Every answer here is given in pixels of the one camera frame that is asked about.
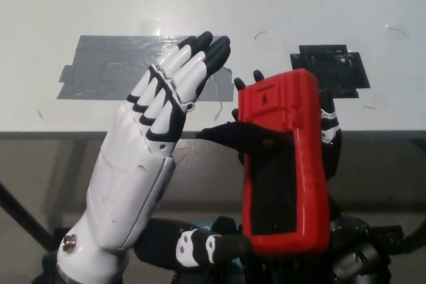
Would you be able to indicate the black tape patch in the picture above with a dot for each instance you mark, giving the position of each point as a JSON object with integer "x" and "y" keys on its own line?
{"x": 333, "y": 61}

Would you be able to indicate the black table leg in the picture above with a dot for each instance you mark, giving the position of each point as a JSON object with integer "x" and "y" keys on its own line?
{"x": 416, "y": 235}
{"x": 23, "y": 217}

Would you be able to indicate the black and teal robot torso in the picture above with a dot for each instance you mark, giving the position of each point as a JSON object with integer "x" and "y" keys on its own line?
{"x": 224, "y": 224}

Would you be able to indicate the white and black left hand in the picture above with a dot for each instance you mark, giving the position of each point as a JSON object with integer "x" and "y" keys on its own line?
{"x": 126, "y": 171}

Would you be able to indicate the red multimeter with black stand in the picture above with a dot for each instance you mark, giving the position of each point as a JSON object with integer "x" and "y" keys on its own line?
{"x": 283, "y": 104}

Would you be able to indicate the black right hand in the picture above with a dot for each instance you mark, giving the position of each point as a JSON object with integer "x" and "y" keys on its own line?
{"x": 333, "y": 137}

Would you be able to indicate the grey duct tape patch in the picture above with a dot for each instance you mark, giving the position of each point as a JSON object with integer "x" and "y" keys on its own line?
{"x": 100, "y": 74}

